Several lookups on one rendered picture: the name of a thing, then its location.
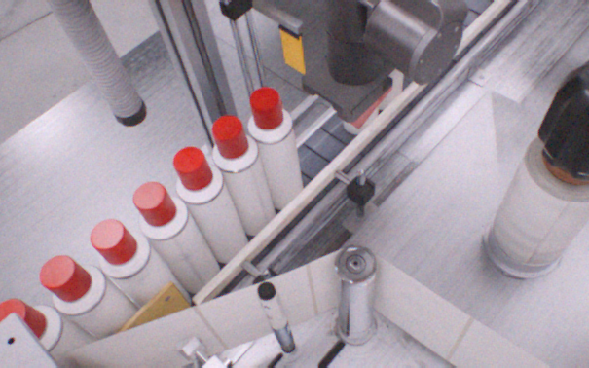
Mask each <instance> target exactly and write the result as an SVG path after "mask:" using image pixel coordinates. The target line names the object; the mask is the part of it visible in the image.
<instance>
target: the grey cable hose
mask: <svg viewBox="0 0 589 368"><path fill-rule="evenodd" d="M46 1H47V4H48V5H49V7H50V9H51V10H52V12H53V14H54V15H55V18H56V19H57V21H59V23H60V24H61V26H62V27H63V29H64V32H65V34H66V36H67V37H68V39H69V40H70V42H71V44H72V45H73V47H74V49H75V50H76V52H77V53H78V55H79V57H80V59H81V60H82V61H83V63H84V64H86V66H87V68H88V70H89V72H90V74H91V75H92V78H93V79H94V81H95V83H96V84H97V86H98V87H99V89H100V91H101V93H102V94H103V96H104V97H105V99H106V101H107V103H108V104H109V106H110V107H111V113H112V115H113V116H114V118H116V120H117V121H118V123H120V124H121V125H123V126H125V127H134V126H137V125H139V124H140V123H142V122H143V121H144V119H145V118H146V115H147V112H146V109H147V108H146V106H145V104H144V101H143V99H142V98H141V96H139V95H138V93H137V91H136V89H135V87H134V85H133V83H132V81H131V79H130V77H129V75H128V73H127V71H126V69H125V67H124V66H123V64H122V63H121V61H120V59H119V57H118V55H117V53H116V51H115V49H114V47H113V46H112V44H111V42H110V40H109V38H108V36H107V34H106V32H105V30H104V28H103V26H102V24H101V21H100V19H99V17H98V15H97V13H96V12H95V10H94V9H93V8H92V5H91V3H90V1H89V0H46Z"/></svg>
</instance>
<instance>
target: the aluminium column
mask: <svg viewBox="0 0 589 368"><path fill-rule="evenodd" d="M148 3H149V5H150V8H151V10H152V12H153V16H154V18H155V21H156V23H157V26H158V27H159V30H160V32H161V35H162V37H163V40H164V42H166V46H167V49H168V51H169V55H170V57H171V60H172V62H173V65H174V67H175V70H176V72H177V75H178V77H179V79H180V82H181V84H182V87H183V89H184V92H185V93H186V96H187V98H188V102H189V104H190V107H191V109H192V112H193V114H194V117H195V119H196V122H197V124H198V127H199V129H200V132H201V133H202V136H203V138H204V140H205V143H206V145H207V148H208V150H209V154H210V156H211V157H212V151H213V148H214V146H215V144H216V142H215V139H214V137H213V134H212V126H213V124H214V123H215V122H216V121H217V120H218V119H219V118H221V116H220V113H219V110H218V107H217V104H216V101H215V98H214V94H213V91H212V88H211V85H210V83H209V80H208V77H207V74H205V70H204V67H203V64H202V58H201V55H200V52H199V48H198V45H197V42H196V38H195V35H194V32H193V29H192V26H191V23H190V21H189V18H188V15H187V12H186V8H185V5H184V2H183V0H148ZM188 3H189V6H190V9H191V13H192V16H193V19H194V22H195V25H196V28H197V31H198V34H199V37H200V40H201V44H202V50H203V53H204V57H205V60H206V63H208V67H209V70H210V73H211V77H212V81H213V84H214V88H215V90H216V94H217V98H218V101H219V105H220V108H221V111H222V114H223V117H224V116H235V117H237V118H238V117H239V116H238V113H237V109H236V106H235V103H234V100H233V97H232V92H231V89H230V85H229V82H228V79H227V75H226V72H225V68H224V65H223V62H222V58H221V55H220V52H219V49H218V45H217V41H216V38H215V34H214V31H213V27H212V24H210V21H209V17H208V14H207V10H206V6H205V3H204V0H188Z"/></svg>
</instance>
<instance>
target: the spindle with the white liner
mask: <svg viewBox="0 0 589 368"><path fill-rule="evenodd" d="M588 221H589V59H588V60H587V61H586V62H584V63H583V64H582V66H579V67H577V68H575V69H574V70H573V71H572V72H570V73H569V74H568V75H567V77H566V78H564V79H563V80H562V82H561V83H560V85H559V87H558V89H557V90H556V92H555V94H554V96H553V98H552V101H551V103H550V105H549V107H548V109H547V111H546V113H545V116H544V118H543V121H542V123H541V125H540V127H539V129H538V130H537V137H536V138H534V139H533V140H532V141H531V143H530V144H529V145H528V147H527V149H526V152H525V154H524V157H523V159H522V162H521V163H520V165H519V166H518V168H517V171H516V173H515V175H514V178H513V180H512V182H511V184H510V186H509V188H508V190H507V192H505V194H504V197H503V199H502V201H501V203H500V205H499V207H498V209H497V213H496V214H495V216H494V217H493V220H492V222H491V223H490V225H489V226H488V228H487V230H486V233H485V247H486V250H487V252H488V254H489V256H490V258H491V259H492V260H493V263H494V264H495V265H496V266H497V267H498V268H500V269H501V270H502V271H505V272H507V273H509V274H511V275H513V276H517V277H523V278H533V277H540V276H545V275H546V274H548V273H550V272H551V271H552V270H553V269H554V268H555V267H556V265H557V264H558V262H559V260H560V259H561V258H562V255H563V254H564V253H565V251H566V249H567V247H568V246H569V244H570V243H571V241H572V240H574V238H575V237H576V236H577V235H578V234H579V233H580V232H581V230H582V229H583V228H584V227H585V225H586V224H587V222H588Z"/></svg>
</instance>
